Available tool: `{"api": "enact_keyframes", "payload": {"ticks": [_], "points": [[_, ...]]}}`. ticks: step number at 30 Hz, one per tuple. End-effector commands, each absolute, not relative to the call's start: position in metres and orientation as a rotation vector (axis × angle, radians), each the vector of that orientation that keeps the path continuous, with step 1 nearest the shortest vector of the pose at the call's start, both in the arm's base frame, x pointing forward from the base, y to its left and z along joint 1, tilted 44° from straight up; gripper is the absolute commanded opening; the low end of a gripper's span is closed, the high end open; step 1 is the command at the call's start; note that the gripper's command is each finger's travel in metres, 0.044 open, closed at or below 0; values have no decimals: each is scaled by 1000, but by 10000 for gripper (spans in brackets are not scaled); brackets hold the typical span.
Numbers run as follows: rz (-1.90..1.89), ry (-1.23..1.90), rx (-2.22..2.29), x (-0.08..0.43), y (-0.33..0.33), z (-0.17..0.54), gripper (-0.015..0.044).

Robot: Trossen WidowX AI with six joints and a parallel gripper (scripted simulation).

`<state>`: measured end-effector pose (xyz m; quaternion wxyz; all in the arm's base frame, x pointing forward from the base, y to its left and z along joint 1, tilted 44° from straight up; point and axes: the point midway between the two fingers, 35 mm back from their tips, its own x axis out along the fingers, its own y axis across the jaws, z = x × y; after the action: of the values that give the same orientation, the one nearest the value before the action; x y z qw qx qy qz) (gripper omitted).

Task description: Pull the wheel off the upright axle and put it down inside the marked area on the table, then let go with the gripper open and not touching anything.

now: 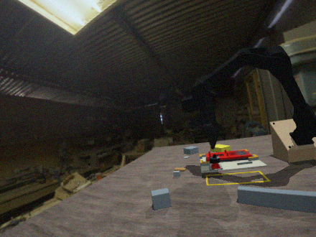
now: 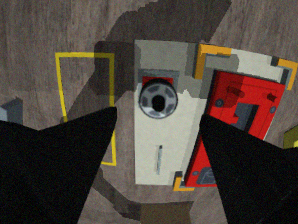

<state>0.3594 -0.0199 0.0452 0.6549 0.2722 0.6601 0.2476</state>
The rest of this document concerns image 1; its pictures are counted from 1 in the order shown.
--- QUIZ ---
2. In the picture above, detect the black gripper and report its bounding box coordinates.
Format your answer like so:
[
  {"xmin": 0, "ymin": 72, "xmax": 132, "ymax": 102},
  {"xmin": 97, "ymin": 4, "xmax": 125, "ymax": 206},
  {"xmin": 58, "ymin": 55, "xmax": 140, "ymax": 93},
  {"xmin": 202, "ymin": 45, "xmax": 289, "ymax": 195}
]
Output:
[{"xmin": 200, "ymin": 108, "xmax": 221, "ymax": 149}]

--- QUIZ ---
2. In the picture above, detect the grey wheel with black tyre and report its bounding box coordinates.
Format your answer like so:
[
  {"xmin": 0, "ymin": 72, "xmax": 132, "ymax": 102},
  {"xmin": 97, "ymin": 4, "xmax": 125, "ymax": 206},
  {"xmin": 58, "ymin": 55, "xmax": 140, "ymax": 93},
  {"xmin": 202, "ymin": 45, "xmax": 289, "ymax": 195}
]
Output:
[{"xmin": 210, "ymin": 157, "xmax": 220, "ymax": 164}]

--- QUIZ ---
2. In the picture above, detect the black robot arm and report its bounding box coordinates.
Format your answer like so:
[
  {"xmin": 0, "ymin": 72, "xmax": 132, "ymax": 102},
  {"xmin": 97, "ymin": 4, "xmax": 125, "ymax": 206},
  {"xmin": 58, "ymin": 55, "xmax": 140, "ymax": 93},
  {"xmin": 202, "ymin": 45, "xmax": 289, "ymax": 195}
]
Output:
[{"xmin": 181, "ymin": 45, "xmax": 316, "ymax": 146}]

